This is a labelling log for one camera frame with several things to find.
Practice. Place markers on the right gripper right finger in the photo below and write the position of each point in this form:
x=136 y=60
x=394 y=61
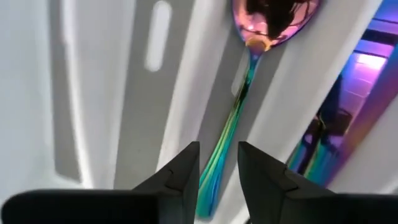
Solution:
x=264 y=193

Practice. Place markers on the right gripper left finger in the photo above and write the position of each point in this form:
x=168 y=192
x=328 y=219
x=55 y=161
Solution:
x=183 y=186

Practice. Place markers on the iridescent rainbow knife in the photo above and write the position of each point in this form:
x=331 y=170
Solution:
x=329 y=124
x=373 y=102

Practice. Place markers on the white cutlery tray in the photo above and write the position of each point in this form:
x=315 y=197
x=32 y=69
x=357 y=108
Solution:
x=93 y=93

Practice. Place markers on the iridescent rainbow spoon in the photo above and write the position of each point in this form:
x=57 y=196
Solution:
x=248 y=28

